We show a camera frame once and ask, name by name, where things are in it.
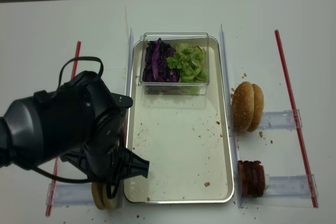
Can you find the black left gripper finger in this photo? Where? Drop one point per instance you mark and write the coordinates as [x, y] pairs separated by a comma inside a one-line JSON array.
[[133, 165]]

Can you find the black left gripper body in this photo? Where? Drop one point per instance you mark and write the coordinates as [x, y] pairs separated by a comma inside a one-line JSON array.
[[93, 143]]

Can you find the bun half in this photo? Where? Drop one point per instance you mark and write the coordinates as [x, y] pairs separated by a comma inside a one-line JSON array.
[[97, 193], [109, 203]]

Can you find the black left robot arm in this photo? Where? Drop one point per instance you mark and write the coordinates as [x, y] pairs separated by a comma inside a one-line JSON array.
[[31, 128]]

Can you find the stack of bacon slices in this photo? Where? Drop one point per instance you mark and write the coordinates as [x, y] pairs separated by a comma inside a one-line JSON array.
[[252, 178]]

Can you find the green lettuce leaves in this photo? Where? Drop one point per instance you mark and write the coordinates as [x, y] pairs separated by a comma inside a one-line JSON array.
[[189, 63]]

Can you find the white rectangular metal tray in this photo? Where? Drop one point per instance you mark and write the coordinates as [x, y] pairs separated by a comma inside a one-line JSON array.
[[185, 139]]

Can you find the clear bottom bun pusher track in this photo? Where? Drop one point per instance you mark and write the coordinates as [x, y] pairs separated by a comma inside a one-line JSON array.
[[69, 194]]

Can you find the purple cabbage pieces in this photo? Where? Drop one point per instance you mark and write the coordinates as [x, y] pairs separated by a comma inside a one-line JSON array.
[[158, 56]]

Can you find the clear plastic salad container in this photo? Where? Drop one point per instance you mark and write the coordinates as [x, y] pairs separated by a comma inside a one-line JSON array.
[[194, 88]]

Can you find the front sesame bun top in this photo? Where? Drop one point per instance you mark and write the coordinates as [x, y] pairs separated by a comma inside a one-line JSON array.
[[243, 106]]

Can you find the sesame bun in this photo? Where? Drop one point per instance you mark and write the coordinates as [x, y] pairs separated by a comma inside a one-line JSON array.
[[258, 108], [243, 106]]

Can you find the rear sesame bun top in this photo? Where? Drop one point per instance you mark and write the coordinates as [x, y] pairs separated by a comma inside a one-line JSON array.
[[258, 108]]

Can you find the clear sesame bun pusher track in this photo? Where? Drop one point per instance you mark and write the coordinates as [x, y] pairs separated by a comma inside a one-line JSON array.
[[288, 119]]

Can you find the clear bacon pusher track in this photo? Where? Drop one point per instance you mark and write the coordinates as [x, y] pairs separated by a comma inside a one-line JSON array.
[[302, 186]]

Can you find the left red rail strip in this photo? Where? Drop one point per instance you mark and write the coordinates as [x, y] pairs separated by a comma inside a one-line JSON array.
[[53, 182]]

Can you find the red rail strip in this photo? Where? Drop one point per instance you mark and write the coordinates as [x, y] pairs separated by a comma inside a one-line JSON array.
[[53, 182], [314, 197]]

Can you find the right long clear rail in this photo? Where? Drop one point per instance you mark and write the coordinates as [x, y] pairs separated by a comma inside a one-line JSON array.
[[230, 124]]

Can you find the right red rail strip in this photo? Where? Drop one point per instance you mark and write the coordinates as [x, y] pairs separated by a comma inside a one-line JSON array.
[[314, 197]]

